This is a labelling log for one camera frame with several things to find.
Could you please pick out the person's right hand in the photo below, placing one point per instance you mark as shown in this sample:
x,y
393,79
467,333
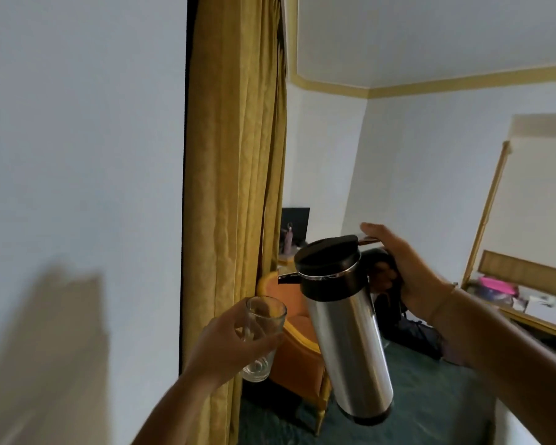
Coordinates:
x,y
410,273

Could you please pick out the person's left hand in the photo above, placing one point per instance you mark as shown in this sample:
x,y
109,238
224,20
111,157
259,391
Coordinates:
x,y
220,349

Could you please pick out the person's left thumb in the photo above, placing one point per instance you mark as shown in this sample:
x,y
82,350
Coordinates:
x,y
266,342

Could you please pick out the person's right thumb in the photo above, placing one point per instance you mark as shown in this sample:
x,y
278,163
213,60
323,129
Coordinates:
x,y
381,234

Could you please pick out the clear drinking glass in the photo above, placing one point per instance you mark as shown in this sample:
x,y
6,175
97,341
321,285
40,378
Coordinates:
x,y
262,338

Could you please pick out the stainless steel thermos flask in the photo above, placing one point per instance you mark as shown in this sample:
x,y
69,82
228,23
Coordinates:
x,y
347,338

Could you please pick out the person's left forearm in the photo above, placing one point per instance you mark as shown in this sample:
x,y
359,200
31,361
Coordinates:
x,y
178,414

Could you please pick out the person's right forearm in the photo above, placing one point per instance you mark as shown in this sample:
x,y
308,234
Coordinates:
x,y
505,347

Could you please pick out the orange upholstered armchair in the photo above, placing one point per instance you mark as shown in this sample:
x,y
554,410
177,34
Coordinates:
x,y
301,352

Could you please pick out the black monitor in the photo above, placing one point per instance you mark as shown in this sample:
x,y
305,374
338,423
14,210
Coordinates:
x,y
295,225

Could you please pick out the pink water bottle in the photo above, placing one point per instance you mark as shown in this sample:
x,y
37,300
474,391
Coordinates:
x,y
288,239

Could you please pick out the black bag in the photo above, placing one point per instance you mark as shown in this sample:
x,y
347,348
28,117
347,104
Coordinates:
x,y
410,331

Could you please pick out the pink container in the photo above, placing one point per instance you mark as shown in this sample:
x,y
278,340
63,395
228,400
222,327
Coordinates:
x,y
496,287

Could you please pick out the wooden framed mirror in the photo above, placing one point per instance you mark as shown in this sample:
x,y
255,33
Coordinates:
x,y
523,213

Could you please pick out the mustard yellow curtain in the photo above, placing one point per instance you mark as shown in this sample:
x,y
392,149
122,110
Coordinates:
x,y
234,180

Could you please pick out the wooden dressing table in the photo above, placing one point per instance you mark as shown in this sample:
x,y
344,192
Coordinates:
x,y
537,319

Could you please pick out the white box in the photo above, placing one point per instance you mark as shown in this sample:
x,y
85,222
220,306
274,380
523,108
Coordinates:
x,y
547,311

